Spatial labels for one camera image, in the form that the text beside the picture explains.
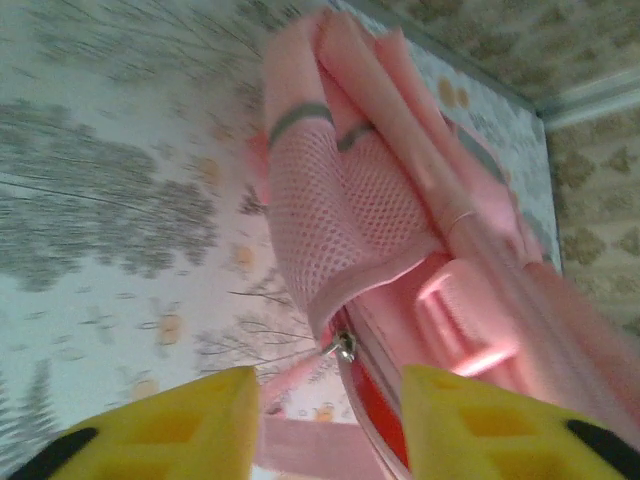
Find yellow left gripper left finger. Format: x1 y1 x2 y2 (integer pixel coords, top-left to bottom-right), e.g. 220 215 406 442
9 365 262 480

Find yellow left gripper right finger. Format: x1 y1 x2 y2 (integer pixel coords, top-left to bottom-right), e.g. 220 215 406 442
402 363 640 480

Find pink backpack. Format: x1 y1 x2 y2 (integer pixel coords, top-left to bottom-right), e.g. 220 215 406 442
243 7 640 480

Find floral tablecloth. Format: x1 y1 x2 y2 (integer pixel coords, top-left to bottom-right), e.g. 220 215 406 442
0 0 564 480

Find aluminium frame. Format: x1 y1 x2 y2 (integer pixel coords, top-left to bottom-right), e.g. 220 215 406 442
537 67 640 131

